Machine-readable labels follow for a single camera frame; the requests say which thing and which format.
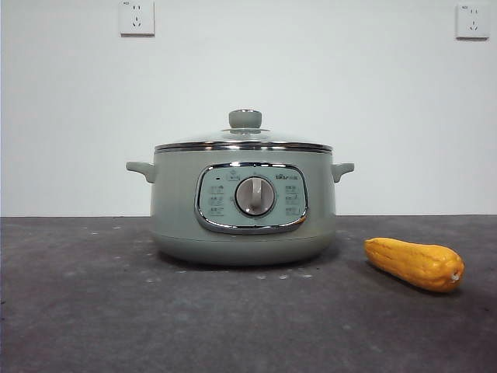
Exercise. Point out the sage green electric pot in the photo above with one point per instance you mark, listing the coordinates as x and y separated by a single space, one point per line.
174 233

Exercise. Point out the white wall socket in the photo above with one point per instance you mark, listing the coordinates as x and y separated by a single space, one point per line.
472 21
136 19

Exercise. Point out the glass lid with green knob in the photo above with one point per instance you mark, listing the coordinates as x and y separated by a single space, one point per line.
245 118

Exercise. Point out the yellow corn cob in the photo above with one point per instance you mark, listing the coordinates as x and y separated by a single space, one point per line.
415 265

